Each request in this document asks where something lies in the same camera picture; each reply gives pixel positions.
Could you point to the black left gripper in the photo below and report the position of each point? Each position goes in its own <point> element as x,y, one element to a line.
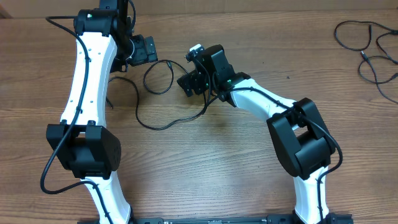
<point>143,56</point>

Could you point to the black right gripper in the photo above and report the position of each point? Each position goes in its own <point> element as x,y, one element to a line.
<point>193,78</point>

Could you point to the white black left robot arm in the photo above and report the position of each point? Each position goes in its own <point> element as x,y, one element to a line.
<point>105,43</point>

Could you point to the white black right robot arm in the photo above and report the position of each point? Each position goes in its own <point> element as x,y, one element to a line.
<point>301,140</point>

